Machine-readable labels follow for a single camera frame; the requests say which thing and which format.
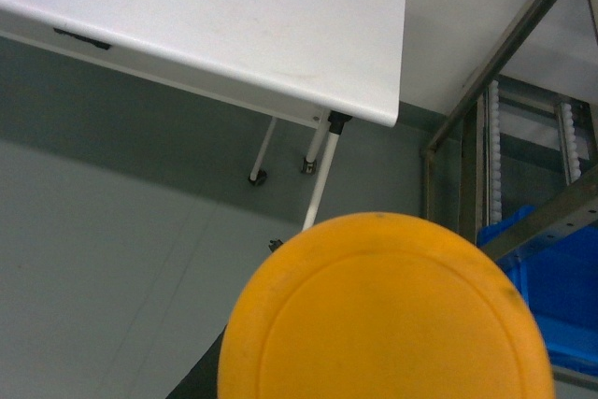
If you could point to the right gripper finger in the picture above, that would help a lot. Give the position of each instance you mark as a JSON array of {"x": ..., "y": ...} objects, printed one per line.
[{"x": 202, "y": 380}]

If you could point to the yellow mushroom push button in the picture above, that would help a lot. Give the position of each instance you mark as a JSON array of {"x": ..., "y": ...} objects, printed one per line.
[{"x": 381, "y": 305}]

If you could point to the white folding table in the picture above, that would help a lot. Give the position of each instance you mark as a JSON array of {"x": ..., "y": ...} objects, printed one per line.
[{"x": 319, "y": 63}]

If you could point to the blue plastic storage crate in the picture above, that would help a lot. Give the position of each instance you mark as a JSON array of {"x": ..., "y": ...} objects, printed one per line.
[{"x": 559, "y": 286}]

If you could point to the steel shelving rack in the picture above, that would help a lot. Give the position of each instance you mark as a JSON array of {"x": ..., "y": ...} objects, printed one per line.
[{"x": 483, "y": 95}]

